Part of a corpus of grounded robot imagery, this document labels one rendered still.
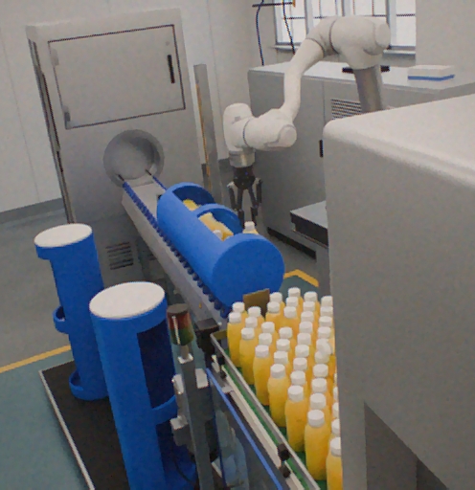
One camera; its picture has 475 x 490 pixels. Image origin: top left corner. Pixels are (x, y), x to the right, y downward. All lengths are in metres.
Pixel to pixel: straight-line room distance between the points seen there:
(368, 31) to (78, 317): 1.91
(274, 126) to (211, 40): 5.65
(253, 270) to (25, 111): 5.08
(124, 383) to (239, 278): 0.58
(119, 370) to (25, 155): 4.96
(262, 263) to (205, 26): 5.58
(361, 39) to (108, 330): 1.37
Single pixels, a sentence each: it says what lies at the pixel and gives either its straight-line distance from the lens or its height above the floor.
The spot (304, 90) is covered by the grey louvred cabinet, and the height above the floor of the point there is 1.34.
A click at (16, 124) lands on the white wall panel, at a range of 7.09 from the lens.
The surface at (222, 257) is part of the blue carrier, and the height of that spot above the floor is 1.18.
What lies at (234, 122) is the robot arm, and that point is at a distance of 2.20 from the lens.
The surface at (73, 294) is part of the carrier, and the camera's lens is 3.20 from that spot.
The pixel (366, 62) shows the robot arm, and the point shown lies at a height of 1.76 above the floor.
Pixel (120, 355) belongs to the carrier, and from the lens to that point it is 2.37.
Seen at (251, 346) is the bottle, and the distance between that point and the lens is 1.97.
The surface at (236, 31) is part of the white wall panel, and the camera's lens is 7.83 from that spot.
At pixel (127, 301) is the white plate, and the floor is 1.04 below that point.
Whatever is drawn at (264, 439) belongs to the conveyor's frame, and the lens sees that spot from 1.83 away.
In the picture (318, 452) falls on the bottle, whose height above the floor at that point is 0.99.
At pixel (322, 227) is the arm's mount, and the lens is 2.69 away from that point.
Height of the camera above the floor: 2.05
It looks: 22 degrees down
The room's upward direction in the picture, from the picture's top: 7 degrees counter-clockwise
